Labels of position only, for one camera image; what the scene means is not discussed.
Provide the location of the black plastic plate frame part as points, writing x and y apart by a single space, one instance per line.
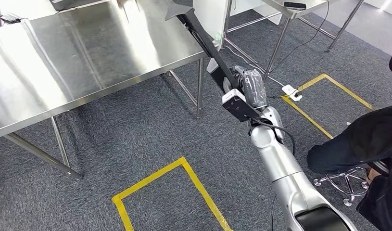
202 35

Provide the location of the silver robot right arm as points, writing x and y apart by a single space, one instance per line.
278 159

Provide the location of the stainless steel workbench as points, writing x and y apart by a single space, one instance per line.
87 57

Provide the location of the yellow floor tape square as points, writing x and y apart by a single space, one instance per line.
151 179
307 117

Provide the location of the white power strip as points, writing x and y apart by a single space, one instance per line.
291 92

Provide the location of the white cabinet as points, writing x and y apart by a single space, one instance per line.
215 12

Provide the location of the stainless steel table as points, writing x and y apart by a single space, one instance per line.
272 3

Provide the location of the black smartphone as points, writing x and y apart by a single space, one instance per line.
294 5

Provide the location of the grey laptop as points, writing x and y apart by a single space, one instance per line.
71 3

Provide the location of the person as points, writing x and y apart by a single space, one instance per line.
367 140

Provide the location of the chrome base office chair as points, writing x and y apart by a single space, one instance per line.
379 167

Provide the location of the white desk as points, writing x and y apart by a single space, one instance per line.
23 8

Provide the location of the black power adapter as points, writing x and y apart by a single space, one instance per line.
11 19

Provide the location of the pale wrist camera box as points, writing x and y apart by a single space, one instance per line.
233 95

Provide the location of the black camera bracket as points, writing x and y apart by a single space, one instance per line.
240 110

